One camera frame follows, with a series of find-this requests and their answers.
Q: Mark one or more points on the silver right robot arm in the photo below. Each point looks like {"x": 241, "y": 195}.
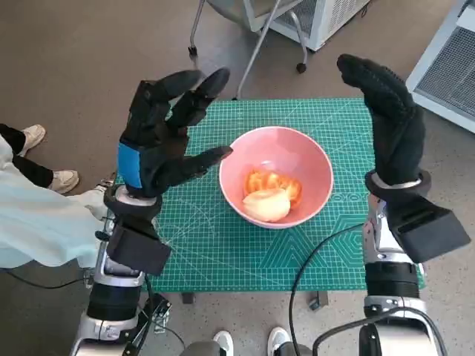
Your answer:
{"x": 389, "y": 282}

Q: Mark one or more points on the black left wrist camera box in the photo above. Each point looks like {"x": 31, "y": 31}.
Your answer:
{"x": 137, "y": 252}

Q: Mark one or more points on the pink bowl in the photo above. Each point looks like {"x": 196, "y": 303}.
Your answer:
{"x": 259, "y": 148}

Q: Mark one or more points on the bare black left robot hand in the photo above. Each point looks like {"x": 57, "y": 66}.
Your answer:
{"x": 156, "y": 148}

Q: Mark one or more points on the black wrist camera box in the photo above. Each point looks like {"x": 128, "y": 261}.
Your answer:
{"x": 137, "y": 252}
{"x": 430, "y": 230}

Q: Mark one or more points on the person with white shoes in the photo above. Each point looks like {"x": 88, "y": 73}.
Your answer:
{"x": 222, "y": 339}

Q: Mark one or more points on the grey office chair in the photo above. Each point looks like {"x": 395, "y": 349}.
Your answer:
{"x": 226, "y": 9}

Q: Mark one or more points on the white cabinet with grey grille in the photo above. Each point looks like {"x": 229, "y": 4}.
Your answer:
{"x": 449, "y": 74}

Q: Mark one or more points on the green cutting mat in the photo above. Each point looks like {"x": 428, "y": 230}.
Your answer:
{"x": 222, "y": 259}

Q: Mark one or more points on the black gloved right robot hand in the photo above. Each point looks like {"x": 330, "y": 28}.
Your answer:
{"x": 397, "y": 130}

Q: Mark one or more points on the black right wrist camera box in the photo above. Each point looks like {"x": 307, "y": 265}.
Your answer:
{"x": 430, "y": 230}

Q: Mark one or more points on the rectangular toy bread loaf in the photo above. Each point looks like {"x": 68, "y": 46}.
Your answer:
{"x": 259, "y": 180}

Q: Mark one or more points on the round toy bread bun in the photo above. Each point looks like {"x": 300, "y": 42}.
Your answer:
{"x": 267, "y": 205}

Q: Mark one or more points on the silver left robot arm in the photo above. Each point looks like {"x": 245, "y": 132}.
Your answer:
{"x": 111, "y": 293}

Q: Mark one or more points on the grey table bracket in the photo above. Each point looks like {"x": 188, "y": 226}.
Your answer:
{"x": 318, "y": 300}
{"x": 188, "y": 298}

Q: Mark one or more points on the black metal stand bar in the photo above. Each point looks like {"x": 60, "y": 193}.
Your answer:
{"x": 159, "y": 308}

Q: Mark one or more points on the white appliance with grille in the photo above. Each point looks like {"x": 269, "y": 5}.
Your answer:
{"x": 334, "y": 22}

